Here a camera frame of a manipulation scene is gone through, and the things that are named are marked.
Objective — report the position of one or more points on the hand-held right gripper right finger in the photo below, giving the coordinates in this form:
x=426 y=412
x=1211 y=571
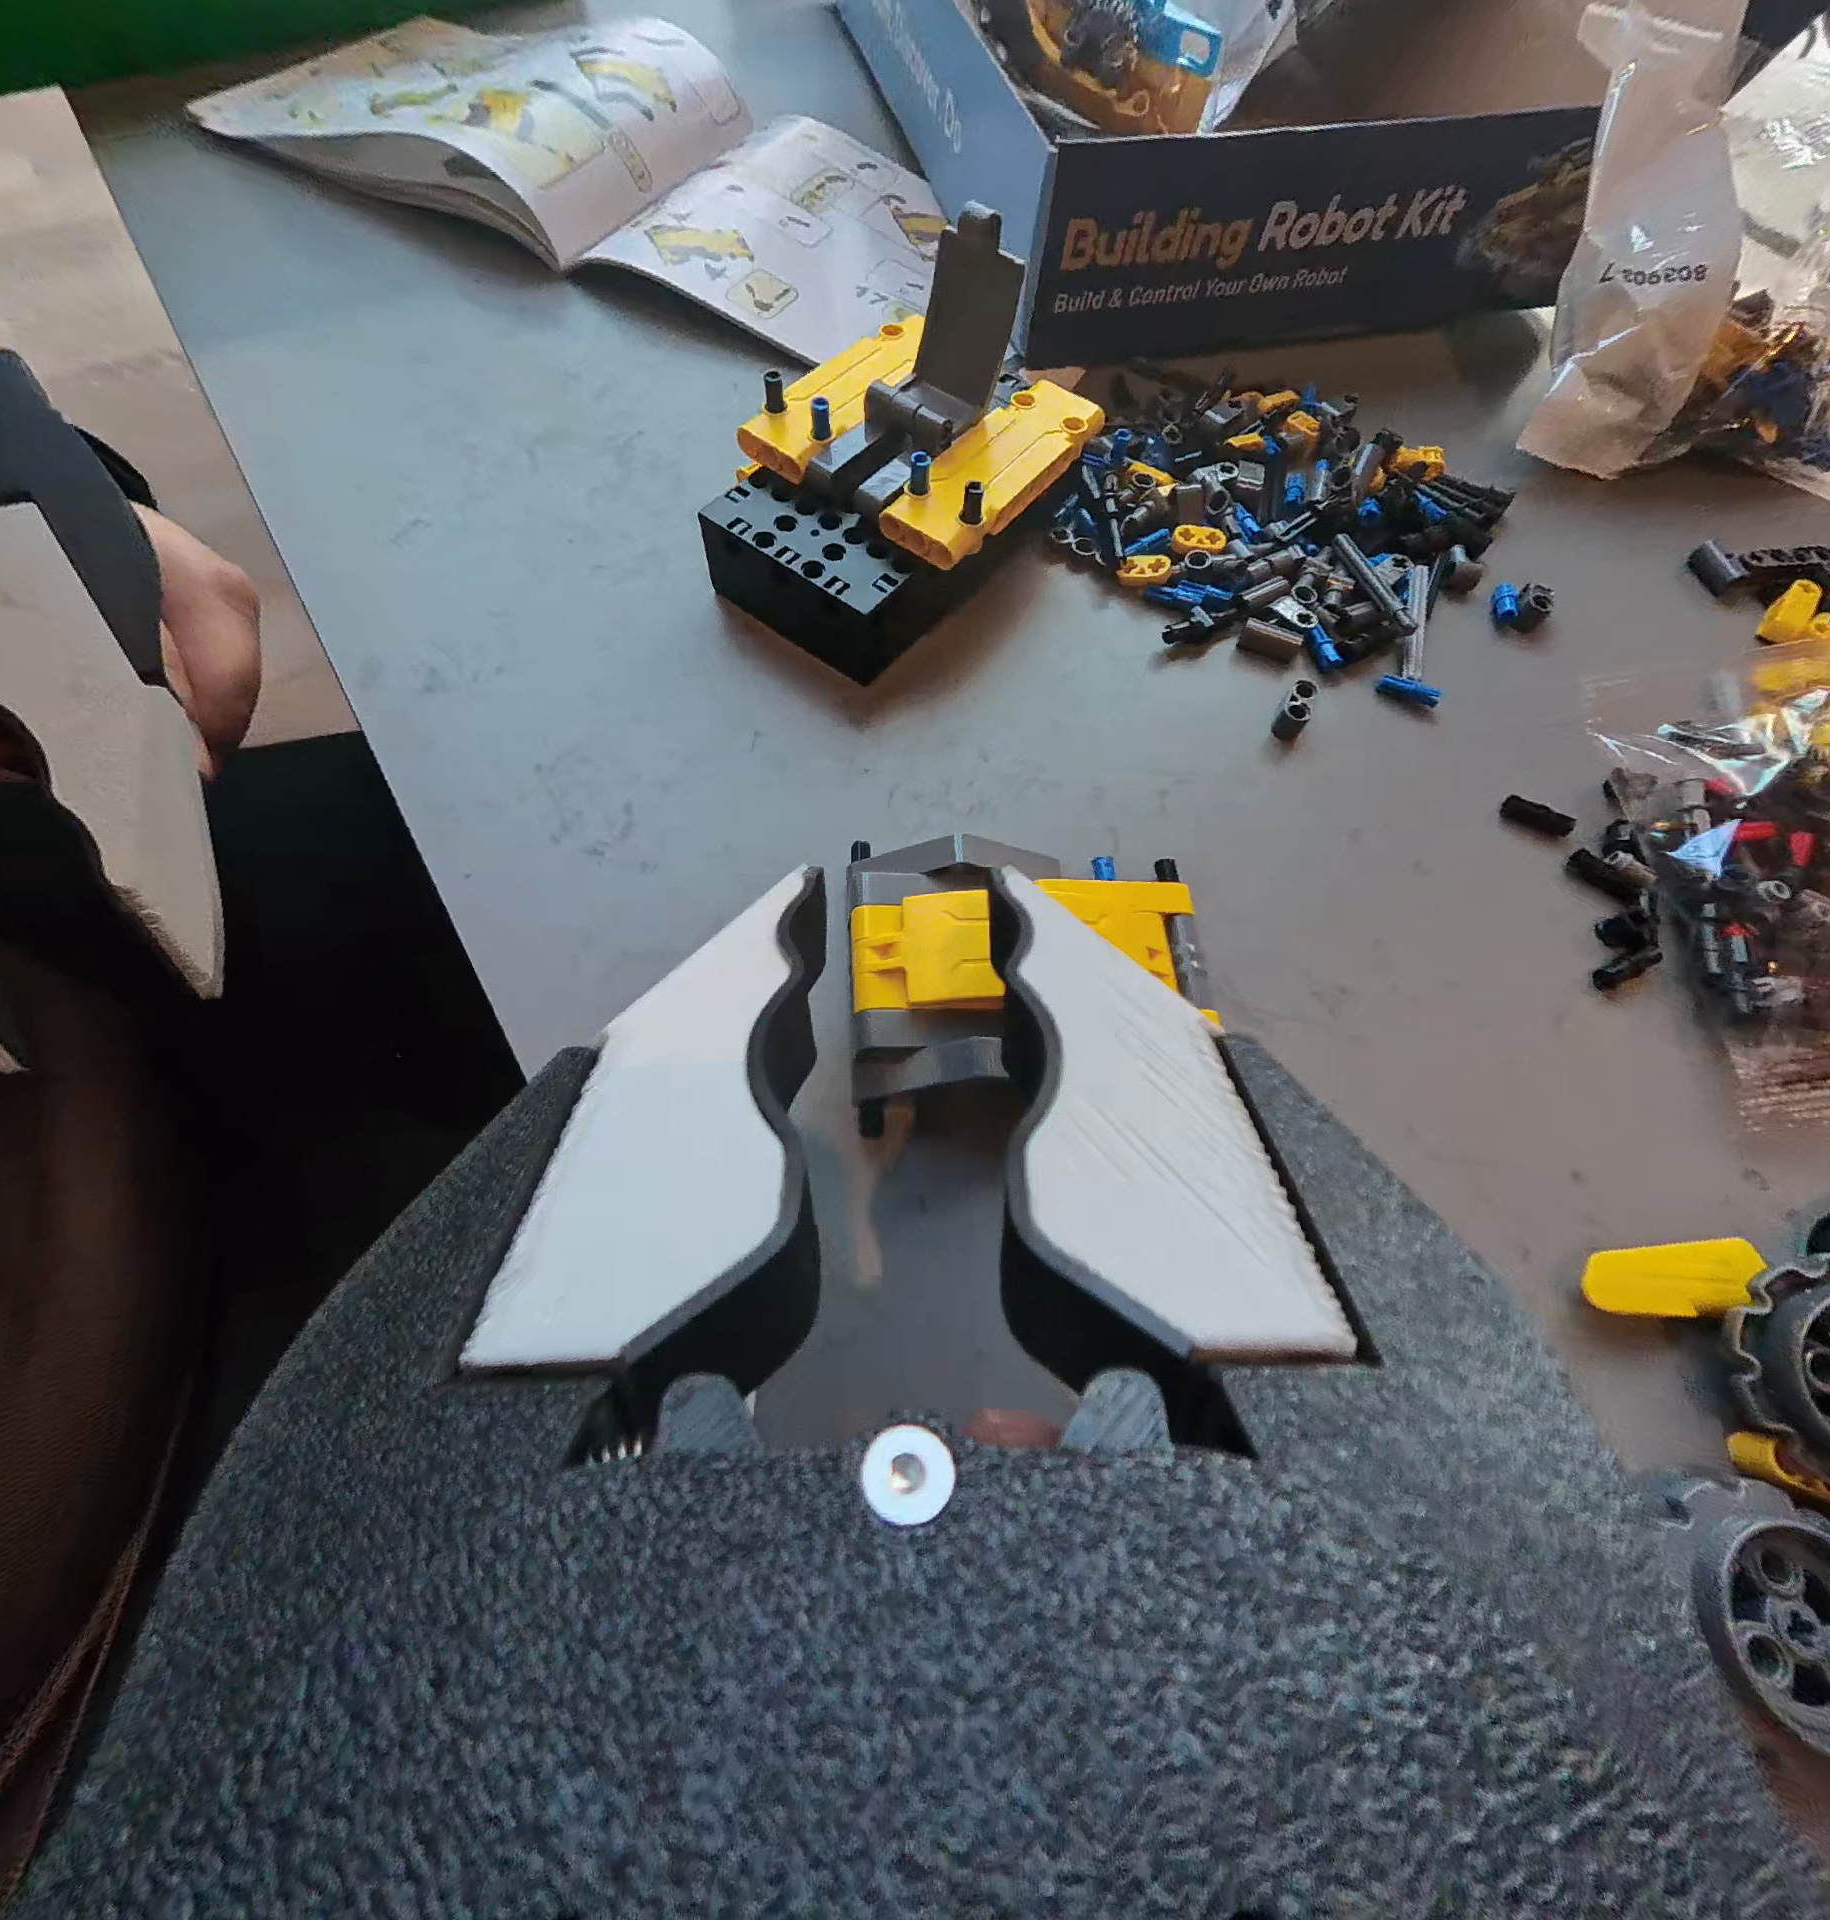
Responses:
x=1175 y=1167

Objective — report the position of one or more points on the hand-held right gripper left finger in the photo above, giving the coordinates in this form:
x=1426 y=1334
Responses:
x=646 y=1181

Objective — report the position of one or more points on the yellow grey brick assembly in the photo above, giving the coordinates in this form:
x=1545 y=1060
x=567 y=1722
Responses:
x=923 y=952

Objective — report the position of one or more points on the clear bag of black parts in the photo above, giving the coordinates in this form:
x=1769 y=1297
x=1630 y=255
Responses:
x=1758 y=871

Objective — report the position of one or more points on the grey desk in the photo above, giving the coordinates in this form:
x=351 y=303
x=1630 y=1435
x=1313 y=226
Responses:
x=553 y=672

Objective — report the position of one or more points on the person's left hand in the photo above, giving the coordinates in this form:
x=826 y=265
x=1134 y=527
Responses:
x=214 y=634

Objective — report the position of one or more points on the person's right hand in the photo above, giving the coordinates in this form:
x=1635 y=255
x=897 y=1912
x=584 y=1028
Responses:
x=1021 y=1426

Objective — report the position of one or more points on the person's black trousers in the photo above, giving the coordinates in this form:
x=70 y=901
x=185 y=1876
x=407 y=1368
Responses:
x=351 y=966

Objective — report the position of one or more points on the grey two-hole connector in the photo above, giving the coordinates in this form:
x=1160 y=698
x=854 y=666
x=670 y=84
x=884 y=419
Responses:
x=1291 y=712

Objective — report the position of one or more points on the scattered black connector pieces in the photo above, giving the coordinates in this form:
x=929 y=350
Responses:
x=1536 y=814

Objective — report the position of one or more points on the yellow curved panel piece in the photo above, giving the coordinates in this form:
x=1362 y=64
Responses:
x=1677 y=1279

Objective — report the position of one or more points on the blue pin connector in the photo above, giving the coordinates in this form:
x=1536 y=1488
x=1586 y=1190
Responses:
x=1408 y=687

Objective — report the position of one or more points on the instruction booklet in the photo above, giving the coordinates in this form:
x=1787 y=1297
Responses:
x=553 y=154

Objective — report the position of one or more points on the black battery box yellow assembly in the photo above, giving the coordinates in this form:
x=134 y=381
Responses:
x=813 y=587

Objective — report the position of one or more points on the pile of small connector pieces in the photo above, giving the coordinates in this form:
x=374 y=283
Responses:
x=1275 y=519

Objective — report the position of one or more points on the pile of wheels and beams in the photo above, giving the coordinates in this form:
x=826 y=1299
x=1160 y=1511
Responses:
x=1801 y=1614

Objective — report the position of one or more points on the yellow bent connector piece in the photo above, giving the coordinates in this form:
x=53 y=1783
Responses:
x=1787 y=608

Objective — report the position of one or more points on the dark bent beam piece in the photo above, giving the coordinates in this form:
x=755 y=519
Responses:
x=1769 y=571

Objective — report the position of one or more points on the blue kit box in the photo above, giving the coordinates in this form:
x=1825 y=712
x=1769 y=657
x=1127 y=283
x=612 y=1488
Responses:
x=1275 y=237

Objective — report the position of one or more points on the clear bag of yellow blue parts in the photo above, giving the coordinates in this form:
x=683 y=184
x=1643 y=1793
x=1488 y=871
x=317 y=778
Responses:
x=1670 y=226

